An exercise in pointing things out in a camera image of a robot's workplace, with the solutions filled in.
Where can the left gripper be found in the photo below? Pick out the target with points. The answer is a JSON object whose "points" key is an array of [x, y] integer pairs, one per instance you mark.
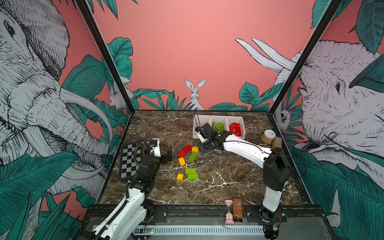
{"points": [[164, 159]]}

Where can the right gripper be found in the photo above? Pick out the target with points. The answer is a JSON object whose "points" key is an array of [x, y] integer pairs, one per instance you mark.
{"points": [[201, 145]]}

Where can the yellow lego brick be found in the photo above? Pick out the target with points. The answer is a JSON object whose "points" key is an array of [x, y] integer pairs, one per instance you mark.
{"points": [[195, 149], [180, 177], [182, 162]]}

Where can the red arch lego piece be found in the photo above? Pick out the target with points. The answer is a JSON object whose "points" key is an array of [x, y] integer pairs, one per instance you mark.
{"points": [[235, 129]]}

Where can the white three-compartment bin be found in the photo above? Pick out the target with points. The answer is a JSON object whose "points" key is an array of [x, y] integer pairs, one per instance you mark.
{"points": [[227, 121]]}

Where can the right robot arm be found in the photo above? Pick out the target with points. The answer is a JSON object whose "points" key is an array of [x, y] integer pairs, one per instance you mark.
{"points": [[276, 169]]}

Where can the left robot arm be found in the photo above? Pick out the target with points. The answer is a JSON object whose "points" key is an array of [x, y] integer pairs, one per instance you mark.
{"points": [[135, 207]]}

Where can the checkerboard calibration plate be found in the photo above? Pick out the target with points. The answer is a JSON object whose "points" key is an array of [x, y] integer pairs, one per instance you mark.
{"points": [[128, 167]]}

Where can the brown spice jar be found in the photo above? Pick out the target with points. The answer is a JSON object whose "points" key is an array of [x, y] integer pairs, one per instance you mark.
{"points": [[277, 143]]}

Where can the pink hourglass timer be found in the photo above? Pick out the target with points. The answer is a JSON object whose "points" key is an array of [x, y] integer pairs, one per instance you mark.
{"points": [[229, 215]]}

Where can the white perforated rail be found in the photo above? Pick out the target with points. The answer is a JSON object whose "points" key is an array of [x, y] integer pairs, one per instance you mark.
{"points": [[191, 230]]}

